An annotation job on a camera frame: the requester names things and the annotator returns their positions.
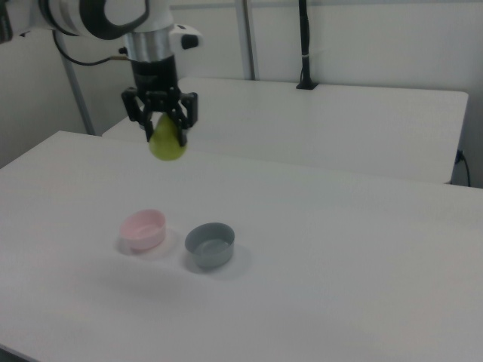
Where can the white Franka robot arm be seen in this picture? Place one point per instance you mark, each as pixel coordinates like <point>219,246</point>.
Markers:
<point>94,17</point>

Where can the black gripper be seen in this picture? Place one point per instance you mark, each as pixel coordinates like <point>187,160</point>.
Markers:
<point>154,77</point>

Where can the grey aluminium wall post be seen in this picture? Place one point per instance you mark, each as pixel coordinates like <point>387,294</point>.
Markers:
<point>79,102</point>
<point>247,37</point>

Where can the grey plastic bowl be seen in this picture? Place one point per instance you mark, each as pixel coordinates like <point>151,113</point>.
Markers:
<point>210,245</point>

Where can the green pear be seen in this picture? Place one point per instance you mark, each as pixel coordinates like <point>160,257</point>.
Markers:
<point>167,145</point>

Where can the black camera stand pole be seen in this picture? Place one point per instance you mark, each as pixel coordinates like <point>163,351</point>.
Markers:
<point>305,45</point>

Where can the pink plastic bowl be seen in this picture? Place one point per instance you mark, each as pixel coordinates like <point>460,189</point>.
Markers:
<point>143,230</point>

